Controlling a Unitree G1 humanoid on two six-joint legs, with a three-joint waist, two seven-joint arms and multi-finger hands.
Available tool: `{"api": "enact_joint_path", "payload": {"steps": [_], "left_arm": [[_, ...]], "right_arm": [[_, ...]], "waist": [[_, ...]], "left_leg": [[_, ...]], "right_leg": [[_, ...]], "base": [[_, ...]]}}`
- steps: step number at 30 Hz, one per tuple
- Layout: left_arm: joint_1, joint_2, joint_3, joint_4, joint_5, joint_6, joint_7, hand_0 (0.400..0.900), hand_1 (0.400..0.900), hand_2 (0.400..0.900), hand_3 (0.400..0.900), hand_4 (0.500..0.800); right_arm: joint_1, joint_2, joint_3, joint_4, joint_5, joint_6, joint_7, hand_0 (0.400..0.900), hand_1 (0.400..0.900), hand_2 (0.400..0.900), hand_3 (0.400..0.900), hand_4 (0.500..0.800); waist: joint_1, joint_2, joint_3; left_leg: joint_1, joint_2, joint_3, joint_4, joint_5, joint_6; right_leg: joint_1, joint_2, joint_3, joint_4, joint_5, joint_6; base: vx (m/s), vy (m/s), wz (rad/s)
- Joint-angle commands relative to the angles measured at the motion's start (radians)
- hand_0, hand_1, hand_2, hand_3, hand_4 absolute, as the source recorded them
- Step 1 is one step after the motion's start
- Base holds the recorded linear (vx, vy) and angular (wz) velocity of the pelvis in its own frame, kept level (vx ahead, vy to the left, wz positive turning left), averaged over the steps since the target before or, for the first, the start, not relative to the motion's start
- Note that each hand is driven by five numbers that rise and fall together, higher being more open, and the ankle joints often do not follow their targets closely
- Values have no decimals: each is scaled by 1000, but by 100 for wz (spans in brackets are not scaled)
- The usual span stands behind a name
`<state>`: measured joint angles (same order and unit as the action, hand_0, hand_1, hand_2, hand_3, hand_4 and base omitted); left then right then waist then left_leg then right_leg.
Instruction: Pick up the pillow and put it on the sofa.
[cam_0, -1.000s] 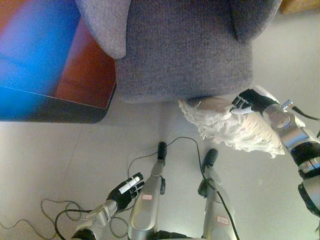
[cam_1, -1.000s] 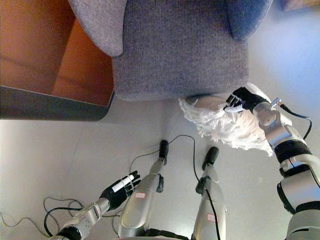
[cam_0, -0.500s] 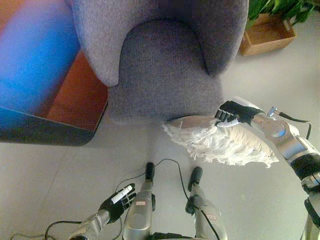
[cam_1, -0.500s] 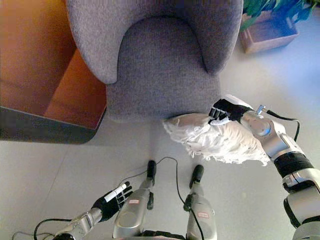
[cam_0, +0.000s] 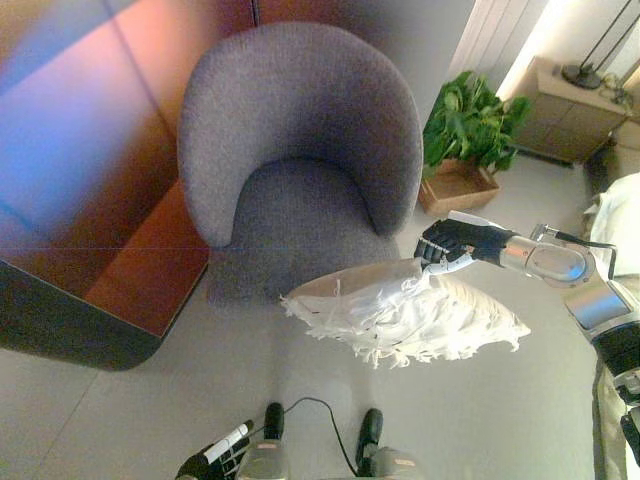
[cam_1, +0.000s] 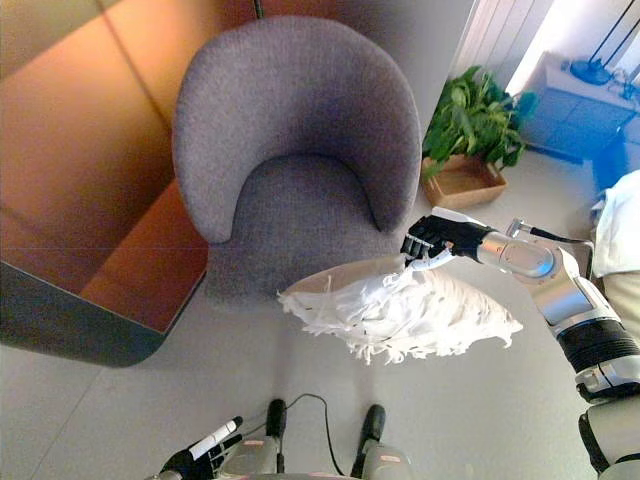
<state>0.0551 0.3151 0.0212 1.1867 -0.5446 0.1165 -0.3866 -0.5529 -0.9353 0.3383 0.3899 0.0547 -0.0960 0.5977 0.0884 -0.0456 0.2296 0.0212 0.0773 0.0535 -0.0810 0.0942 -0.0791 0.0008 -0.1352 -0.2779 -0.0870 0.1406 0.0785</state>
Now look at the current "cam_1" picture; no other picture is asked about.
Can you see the grey fabric armchair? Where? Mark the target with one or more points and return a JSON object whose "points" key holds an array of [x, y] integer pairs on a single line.
{"points": [[300, 100]]}

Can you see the wooden planter box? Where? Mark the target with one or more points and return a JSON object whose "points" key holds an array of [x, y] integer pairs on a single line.
{"points": [[465, 185]]}

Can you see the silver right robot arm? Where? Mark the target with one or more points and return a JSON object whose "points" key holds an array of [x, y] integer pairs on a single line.
{"points": [[565, 295]]}

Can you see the white fabric cushion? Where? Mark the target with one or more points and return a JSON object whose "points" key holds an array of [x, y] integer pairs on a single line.
{"points": [[620, 225]]}

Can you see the white fringed pillow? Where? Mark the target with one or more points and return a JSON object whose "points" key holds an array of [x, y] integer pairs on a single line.
{"points": [[425, 310]]}

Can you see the black left robot foot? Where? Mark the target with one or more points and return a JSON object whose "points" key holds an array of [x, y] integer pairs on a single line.
{"points": [[276, 415]]}

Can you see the silver right robot leg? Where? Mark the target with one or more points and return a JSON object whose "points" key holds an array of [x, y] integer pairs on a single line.
{"points": [[385, 462]]}

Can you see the beige sofa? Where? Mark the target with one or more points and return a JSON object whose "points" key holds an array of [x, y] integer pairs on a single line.
{"points": [[625, 300]]}

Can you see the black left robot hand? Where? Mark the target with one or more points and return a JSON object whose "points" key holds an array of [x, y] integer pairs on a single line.
{"points": [[200, 460]]}

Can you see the pale blue low cabinet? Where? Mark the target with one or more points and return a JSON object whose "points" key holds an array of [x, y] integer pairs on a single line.
{"points": [[575, 115]]}

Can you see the orange wood cabinet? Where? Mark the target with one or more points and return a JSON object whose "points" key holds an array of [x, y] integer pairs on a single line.
{"points": [[75, 150]]}

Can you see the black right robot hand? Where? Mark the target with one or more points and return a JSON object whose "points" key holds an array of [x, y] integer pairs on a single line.
{"points": [[450, 235]]}

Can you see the green leafy plant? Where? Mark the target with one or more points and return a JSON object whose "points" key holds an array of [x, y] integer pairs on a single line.
{"points": [[470, 120]]}

